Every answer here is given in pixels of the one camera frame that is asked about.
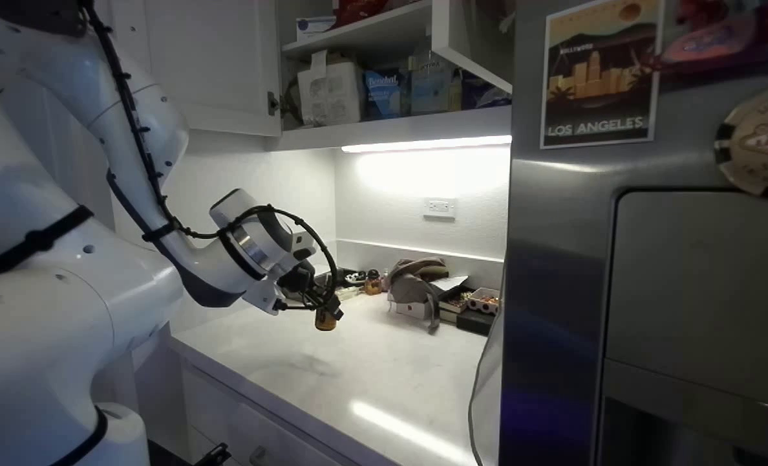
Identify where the pink red magnet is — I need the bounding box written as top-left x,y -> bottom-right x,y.
651,0 -> 768,85

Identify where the white cabinet shelf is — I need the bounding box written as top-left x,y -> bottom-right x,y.
277,0 -> 515,151

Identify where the white paper bag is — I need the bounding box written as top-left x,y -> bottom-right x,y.
298,51 -> 361,128

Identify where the white wall outlet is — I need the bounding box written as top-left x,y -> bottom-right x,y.
421,198 -> 458,221

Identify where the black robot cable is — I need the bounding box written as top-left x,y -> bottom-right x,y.
0,0 -> 341,295

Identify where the white lower cabinet drawer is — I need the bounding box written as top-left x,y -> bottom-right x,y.
137,348 -> 386,466

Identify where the Los Angeles poster magnet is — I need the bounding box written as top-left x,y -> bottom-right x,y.
540,0 -> 664,151

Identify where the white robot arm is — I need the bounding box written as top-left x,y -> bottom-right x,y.
0,0 -> 341,466

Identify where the round poker chip magnet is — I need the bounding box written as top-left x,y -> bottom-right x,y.
714,89 -> 768,199

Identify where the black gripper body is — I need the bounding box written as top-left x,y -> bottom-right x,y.
277,264 -> 328,311

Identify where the under-cabinet light strip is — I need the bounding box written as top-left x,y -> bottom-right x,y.
341,135 -> 511,155

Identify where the small round counter item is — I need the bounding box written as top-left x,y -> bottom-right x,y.
346,269 -> 389,295

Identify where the small brown box pile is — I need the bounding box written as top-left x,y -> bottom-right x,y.
439,274 -> 501,335

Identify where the white cabinet door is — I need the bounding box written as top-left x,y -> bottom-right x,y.
108,0 -> 280,138

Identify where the stainless steel refrigerator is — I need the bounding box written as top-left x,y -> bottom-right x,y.
500,0 -> 768,466

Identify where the blue snack bag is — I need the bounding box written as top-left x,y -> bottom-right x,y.
361,71 -> 402,119

